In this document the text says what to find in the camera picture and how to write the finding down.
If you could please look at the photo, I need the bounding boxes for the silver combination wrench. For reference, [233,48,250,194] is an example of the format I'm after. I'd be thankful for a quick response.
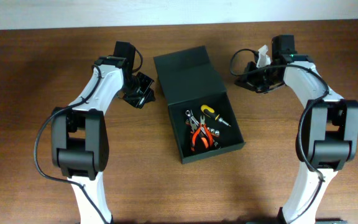
[185,110,221,152]

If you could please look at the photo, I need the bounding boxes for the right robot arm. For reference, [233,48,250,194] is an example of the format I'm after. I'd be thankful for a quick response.
[231,34,358,224]

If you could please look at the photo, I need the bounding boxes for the yellow black stubby screwdriver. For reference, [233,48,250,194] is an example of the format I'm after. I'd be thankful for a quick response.
[201,105,231,127]

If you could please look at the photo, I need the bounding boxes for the red black cutting pliers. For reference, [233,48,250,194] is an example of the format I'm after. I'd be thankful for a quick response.
[191,114,220,150]

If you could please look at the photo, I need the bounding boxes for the orange socket rail with sockets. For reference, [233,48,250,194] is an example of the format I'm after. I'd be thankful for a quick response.
[185,119,221,138]

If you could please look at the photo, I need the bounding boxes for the orange black long-nose pliers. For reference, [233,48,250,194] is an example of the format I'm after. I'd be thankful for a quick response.
[185,113,214,152]

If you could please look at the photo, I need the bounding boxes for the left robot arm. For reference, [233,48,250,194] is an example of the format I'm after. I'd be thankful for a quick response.
[50,41,155,223]

